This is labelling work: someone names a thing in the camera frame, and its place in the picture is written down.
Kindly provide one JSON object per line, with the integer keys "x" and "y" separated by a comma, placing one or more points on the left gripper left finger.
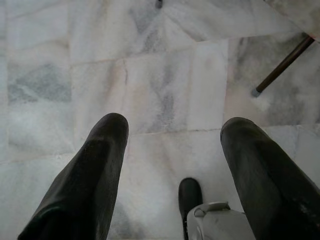
{"x": 82, "y": 180}

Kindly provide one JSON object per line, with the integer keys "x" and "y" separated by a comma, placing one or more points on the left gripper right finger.
{"x": 270, "y": 180}

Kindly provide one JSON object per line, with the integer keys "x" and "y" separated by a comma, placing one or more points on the grey robot leg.
{"x": 217, "y": 222}

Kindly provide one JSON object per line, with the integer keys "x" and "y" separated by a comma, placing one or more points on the black robot foot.
{"x": 189, "y": 195}

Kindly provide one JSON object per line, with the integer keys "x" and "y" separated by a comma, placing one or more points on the dark furniture leg grey cap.
{"x": 282, "y": 67}

